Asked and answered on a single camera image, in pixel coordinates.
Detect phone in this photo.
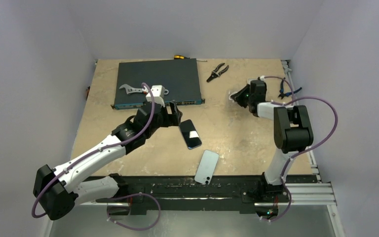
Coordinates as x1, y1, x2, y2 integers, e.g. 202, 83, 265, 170
228, 91, 237, 103

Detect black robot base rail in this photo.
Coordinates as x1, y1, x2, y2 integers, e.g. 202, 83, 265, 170
91, 175, 318, 217

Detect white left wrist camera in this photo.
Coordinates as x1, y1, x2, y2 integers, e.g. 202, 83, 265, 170
146, 85, 169, 107

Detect black grey wire stripper pliers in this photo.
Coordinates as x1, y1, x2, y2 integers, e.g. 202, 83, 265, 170
206, 62, 229, 82

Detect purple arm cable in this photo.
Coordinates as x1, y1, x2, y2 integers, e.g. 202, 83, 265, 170
258, 76, 339, 223
31, 82, 162, 232

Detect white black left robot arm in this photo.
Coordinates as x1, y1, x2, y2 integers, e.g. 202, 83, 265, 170
32, 100, 182, 220

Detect blue handled cutting pliers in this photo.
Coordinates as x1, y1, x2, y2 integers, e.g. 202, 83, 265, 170
277, 77, 303, 100

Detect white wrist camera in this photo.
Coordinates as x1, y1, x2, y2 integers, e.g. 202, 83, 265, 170
247, 77, 265, 84
146, 85, 169, 107

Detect red handled adjustable wrench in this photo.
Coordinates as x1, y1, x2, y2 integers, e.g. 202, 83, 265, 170
118, 84, 170, 96

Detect yellow black screwdriver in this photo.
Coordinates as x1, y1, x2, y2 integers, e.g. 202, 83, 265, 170
173, 55, 207, 62

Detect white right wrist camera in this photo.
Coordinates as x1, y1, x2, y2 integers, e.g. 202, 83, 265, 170
247, 77, 265, 84

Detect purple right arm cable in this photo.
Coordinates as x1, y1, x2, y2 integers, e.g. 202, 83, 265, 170
258, 76, 339, 223

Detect light blue smartphone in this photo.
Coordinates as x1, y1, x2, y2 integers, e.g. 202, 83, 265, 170
194, 150, 219, 185

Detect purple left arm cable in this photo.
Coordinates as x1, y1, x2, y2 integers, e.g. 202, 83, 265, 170
31, 82, 162, 232

